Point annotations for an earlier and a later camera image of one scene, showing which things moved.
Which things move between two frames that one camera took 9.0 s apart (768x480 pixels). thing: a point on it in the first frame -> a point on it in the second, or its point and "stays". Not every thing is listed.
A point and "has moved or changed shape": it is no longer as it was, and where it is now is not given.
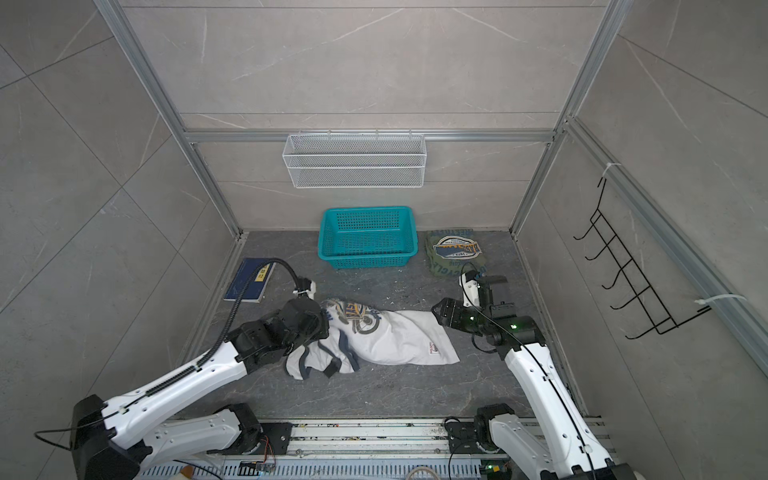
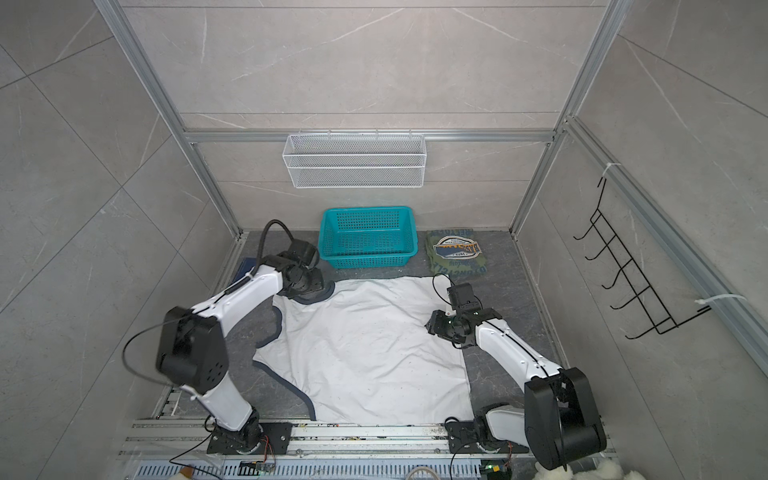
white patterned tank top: x=360 y=333 has moved or changed shape
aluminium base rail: x=369 y=439 stays
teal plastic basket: x=365 y=237 stays
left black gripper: x=323 y=319 -> x=319 y=284
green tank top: x=450 y=249 stays
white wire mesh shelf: x=354 y=161 stays
